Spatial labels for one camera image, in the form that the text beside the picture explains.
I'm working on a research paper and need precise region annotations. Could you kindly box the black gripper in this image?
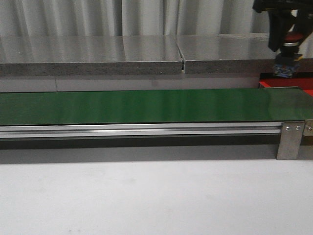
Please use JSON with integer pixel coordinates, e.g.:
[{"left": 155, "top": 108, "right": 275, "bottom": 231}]
[{"left": 252, "top": 0, "right": 313, "bottom": 52}]

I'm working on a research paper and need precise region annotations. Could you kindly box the red mushroom push button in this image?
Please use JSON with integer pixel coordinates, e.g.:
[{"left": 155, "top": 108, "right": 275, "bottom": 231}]
[{"left": 273, "top": 31, "right": 303, "bottom": 78}]

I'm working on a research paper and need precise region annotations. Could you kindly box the grey stone slab right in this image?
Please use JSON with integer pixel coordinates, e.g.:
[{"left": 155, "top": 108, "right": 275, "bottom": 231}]
[{"left": 176, "top": 32, "right": 313, "bottom": 74}]

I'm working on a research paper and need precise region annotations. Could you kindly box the grey stone slab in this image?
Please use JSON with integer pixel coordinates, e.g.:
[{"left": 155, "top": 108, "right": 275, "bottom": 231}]
[
  {"left": 176, "top": 32, "right": 313, "bottom": 74},
  {"left": 0, "top": 36, "right": 182, "bottom": 76}
]

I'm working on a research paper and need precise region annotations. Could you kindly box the red plastic tray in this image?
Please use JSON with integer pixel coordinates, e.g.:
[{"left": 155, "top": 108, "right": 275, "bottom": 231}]
[{"left": 259, "top": 72, "right": 313, "bottom": 96}]

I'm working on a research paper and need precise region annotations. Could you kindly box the green conveyor belt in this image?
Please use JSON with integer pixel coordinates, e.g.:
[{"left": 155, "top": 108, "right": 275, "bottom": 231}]
[{"left": 0, "top": 88, "right": 313, "bottom": 126}]

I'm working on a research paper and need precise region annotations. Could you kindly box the grey curtain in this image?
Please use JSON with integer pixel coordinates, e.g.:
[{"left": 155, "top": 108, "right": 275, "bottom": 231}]
[{"left": 0, "top": 0, "right": 269, "bottom": 36}]

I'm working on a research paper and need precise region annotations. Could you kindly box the grey stone slab left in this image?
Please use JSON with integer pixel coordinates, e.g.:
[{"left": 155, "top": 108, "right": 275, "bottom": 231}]
[{"left": 0, "top": 36, "right": 182, "bottom": 76}]

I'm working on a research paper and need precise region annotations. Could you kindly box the aluminium conveyor frame rail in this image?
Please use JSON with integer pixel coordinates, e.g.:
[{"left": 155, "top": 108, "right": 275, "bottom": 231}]
[{"left": 0, "top": 122, "right": 282, "bottom": 139}]

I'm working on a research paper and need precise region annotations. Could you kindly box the steel conveyor support bracket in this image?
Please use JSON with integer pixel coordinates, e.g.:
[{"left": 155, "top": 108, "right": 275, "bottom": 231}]
[{"left": 276, "top": 119, "right": 313, "bottom": 160}]

